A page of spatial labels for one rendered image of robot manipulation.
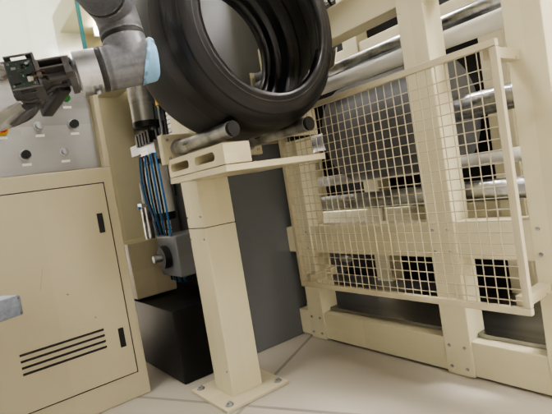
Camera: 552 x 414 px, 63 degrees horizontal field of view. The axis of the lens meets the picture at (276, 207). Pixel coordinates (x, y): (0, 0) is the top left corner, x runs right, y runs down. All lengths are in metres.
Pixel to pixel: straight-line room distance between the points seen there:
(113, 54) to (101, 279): 1.03
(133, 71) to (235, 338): 1.03
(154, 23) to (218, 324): 1.00
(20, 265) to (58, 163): 0.39
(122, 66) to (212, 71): 0.29
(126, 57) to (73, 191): 0.90
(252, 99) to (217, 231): 0.55
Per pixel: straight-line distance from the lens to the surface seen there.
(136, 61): 1.01
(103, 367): 1.90
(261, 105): 1.28
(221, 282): 1.63
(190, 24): 1.23
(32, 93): 1.00
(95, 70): 1.00
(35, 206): 1.79
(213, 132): 1.30
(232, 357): 1.70
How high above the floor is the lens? 0.74
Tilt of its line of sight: 3 degrees down
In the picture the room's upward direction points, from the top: 9 degrees counter-clockwise
